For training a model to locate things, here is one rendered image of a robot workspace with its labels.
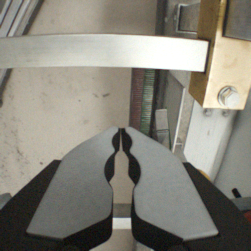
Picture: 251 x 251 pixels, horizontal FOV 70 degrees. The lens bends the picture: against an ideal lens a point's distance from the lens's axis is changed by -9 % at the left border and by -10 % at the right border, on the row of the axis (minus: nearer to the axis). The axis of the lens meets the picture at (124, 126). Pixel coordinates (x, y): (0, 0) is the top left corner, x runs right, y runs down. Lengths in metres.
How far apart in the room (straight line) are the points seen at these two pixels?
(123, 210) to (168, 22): 0.31
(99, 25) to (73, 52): 0.86
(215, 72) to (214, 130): 0.36
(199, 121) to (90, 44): 0.38
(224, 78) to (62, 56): 0.15
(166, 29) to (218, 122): 0.29
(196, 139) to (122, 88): 0.65
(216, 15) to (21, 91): 1.14
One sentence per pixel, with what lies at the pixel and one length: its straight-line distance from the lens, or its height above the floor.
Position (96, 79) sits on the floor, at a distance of 1.09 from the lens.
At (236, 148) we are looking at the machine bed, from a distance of 0.56.
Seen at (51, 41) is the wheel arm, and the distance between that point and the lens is 0.20.
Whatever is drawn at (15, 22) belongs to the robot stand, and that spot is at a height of 0.23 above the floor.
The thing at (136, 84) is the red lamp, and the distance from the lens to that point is 0.36.
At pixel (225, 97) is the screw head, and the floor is 0.88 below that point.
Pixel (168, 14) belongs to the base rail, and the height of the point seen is 0.70.
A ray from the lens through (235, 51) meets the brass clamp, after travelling 0.21.
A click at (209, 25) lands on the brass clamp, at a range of 0.21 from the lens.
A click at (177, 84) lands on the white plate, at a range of 0.30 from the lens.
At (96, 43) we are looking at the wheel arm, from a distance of 0.19.
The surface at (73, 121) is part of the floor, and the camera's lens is 1.21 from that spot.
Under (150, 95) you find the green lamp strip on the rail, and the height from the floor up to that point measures 0.70.
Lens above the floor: 1.04
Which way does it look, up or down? 61 degrees down
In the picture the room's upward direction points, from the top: 178 degrees clockwise
